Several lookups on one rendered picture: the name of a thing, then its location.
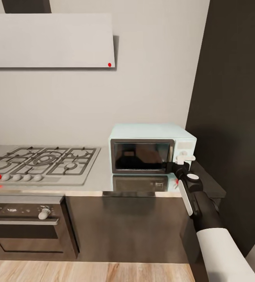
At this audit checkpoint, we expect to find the microwave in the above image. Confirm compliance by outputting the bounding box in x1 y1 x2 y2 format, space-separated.
108 123 197 174

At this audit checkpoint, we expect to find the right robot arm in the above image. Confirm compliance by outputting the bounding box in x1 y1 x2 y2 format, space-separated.
162 155 255 282

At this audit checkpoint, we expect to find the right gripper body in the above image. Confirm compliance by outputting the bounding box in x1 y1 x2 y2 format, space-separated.
165 162 190 176

